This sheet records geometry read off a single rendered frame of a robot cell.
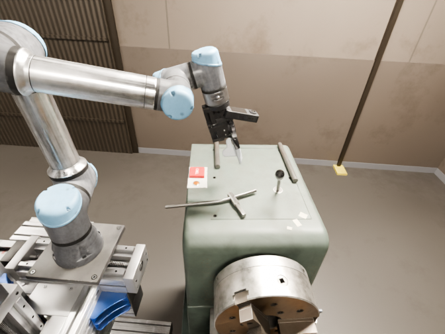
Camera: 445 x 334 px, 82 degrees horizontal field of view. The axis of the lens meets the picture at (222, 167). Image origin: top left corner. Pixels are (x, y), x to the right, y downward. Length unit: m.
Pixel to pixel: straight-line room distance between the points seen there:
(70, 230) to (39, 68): 0.45
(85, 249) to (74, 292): 0.16
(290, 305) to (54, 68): 0.81
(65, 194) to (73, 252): 0.19
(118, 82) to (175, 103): 0.13
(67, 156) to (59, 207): 0.16
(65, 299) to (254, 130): 2.60
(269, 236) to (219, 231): 0.16
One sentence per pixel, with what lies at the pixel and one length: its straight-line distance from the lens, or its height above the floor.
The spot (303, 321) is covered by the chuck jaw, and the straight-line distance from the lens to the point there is 0.91.
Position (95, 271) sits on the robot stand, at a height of 1.16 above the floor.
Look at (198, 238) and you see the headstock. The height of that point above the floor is 1.24.
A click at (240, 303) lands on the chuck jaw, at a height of 1.20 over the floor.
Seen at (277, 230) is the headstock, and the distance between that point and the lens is 0.88.
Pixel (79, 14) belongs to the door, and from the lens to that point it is 3.17.
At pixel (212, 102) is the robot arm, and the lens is 0.77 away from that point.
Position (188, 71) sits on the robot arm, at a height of 1.70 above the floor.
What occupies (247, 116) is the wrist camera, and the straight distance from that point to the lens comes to 0.82.
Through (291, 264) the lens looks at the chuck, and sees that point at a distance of 0.85.
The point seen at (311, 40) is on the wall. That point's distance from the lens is 2.92.
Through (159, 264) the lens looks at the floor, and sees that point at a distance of 2.31.
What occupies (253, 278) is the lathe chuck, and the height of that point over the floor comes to 1.23.
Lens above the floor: 1.91
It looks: 36 degrees down
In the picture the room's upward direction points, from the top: 3 degrees clockwise
